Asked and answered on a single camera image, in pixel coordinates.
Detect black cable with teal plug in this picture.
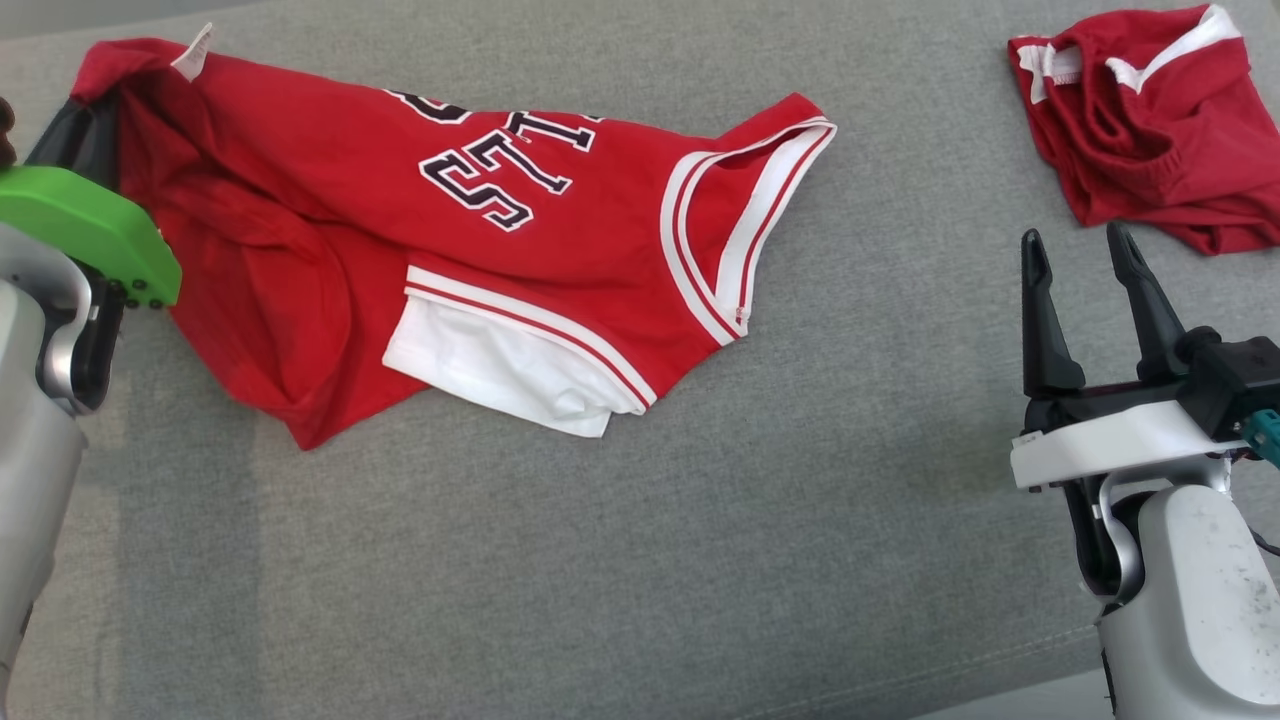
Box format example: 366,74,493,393
1242,407,1280,471

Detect red shorts with white stripe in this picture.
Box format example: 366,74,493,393
1007,3,1280,257

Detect grey fabric sofa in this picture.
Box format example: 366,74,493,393
0,0,1280,720

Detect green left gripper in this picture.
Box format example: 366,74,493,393
0,90,184,310

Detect red jersey with white sleeves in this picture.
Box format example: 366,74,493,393
68,22,839,453

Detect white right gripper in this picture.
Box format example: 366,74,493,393
1009,221,1263,492

